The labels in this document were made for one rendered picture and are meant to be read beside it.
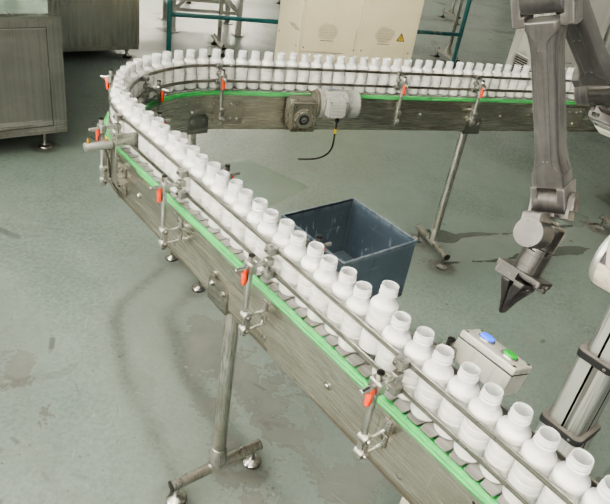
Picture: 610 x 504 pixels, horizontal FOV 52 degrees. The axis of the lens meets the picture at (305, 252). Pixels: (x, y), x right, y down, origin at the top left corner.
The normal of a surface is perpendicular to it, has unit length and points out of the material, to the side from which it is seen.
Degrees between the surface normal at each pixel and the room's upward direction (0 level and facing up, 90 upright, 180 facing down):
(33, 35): 90
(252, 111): 90
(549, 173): 99
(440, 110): 91
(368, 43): 90
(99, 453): 0
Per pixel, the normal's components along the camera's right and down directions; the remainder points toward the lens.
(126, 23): 0.60, 0.49
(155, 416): 0.14, -0.84
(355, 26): 0.32, 0.54
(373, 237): -0.79, 0.22
